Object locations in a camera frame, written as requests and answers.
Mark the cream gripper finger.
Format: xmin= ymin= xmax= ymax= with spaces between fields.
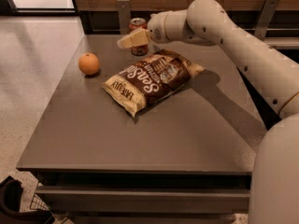
xmin=117 ymin=28 xmax=150 ymax=49

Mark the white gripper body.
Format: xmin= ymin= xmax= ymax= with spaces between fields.
xmin=148 ymin=10 xmax=195 ymax=43

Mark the red coke can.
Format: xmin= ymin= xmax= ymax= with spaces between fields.
xmin=129 ymin=18 xmax=149 ymax=56

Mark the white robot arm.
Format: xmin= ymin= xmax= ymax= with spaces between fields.
xmin=118 ymin=0 xmax=299 ymax=224

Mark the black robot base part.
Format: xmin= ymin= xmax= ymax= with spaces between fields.
xmin=0 ymin=176 xmax=54 ymax=224

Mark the brown and cream chip bag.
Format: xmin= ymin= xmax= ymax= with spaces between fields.
xmin=102 ymin=49 xmax=205 ymax=117

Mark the orange fruit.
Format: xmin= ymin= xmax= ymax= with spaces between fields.
xmin=78 ymin=53 xmax=100 ymax=76

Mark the grey cabinet drawer front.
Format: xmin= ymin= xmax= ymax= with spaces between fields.
xmin=36 ymin=186 xmax=249 ymax=214

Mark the left metal bracket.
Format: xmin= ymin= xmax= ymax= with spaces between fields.
xmin=117 ymin=0 xmax=131 ymax=35

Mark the metal bracket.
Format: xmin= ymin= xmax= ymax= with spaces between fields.
xmin=254 ymin=0 xmax=280 ymax=39
xmin=117 ymin=0 xmax=131 ymax=35

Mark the right metal bracket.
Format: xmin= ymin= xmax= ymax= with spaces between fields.
xmin=254 ymin=0 xmax=280 ymax=39

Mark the wire basket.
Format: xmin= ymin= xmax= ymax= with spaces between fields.
xmin=30 ymin=194 xmax=50 ymax=211

